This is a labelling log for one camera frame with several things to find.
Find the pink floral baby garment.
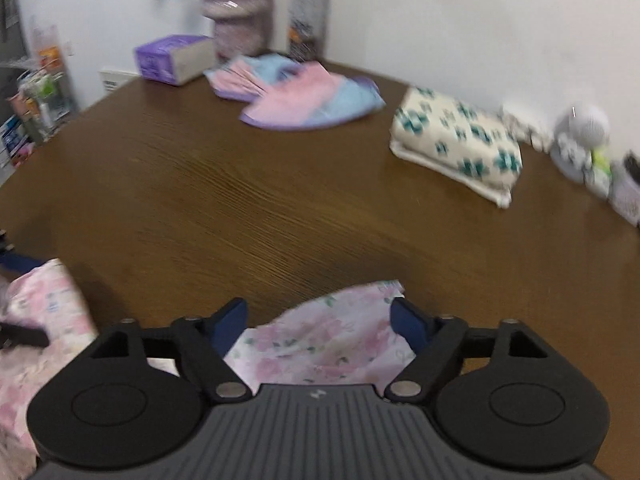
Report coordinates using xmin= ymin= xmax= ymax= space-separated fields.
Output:
xmin=1 ymin=259 xmax=414 ymax=479

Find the floral cream fabric pouch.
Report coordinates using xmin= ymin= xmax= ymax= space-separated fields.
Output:
xmin=390 ymin=87 xmax=523 ymax=209

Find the white power strip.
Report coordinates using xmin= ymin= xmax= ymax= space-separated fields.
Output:
xmin=500 ymin=104 xmax=553 ymax=153

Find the grey round tin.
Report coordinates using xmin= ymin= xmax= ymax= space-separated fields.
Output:
xmin=608 ymin=152 xmax=639 ymax=228

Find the white robot figurine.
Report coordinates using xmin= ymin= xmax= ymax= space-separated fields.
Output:
xmin=549 ymin=102 xmax=610 ymax=184

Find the purple tissue pack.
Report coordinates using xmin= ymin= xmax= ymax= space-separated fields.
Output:
xmin=134 ymin=35 xmax=217 ymax=87

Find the pink blue towel cap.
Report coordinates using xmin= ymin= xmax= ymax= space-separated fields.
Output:
xmin=204 ymin=53 xmax=385 ymax=131

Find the purple knitted vase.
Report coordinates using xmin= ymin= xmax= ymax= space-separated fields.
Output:
xmin=201 ymin=0 xmax=271 ymax=60

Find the plastic drink bottle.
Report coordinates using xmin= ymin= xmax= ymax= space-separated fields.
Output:
xmin=288 ymin=0 xmax=330 ymax=62

